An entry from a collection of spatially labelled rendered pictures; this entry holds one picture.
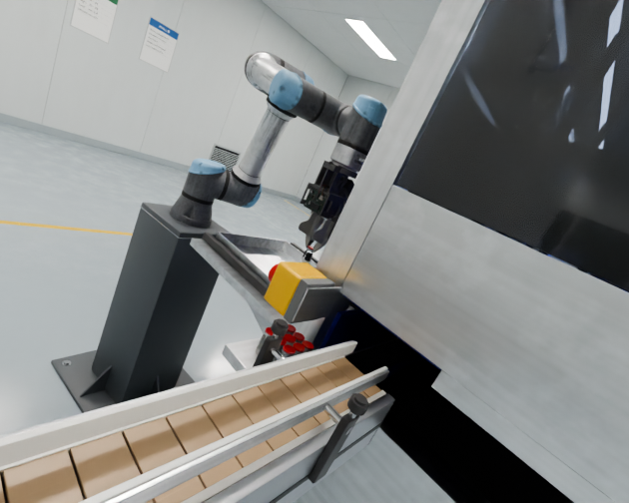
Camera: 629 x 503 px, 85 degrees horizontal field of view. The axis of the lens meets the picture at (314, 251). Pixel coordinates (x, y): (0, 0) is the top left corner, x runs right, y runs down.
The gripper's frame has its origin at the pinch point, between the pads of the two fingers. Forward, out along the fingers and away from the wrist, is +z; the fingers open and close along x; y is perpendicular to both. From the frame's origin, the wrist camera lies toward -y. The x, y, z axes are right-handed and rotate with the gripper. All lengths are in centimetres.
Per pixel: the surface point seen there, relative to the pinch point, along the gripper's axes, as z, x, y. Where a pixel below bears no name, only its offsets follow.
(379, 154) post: -24.2, 17.8, 18.0
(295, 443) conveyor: 7, 37, 38
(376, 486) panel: 20, 43, 18
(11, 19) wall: -13, -504, -3
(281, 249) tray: 11.5, -21.6, -13.5
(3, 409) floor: 100, -63, 38
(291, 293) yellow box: 0.2, 20.2, 27.1
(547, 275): -19, 46, 18
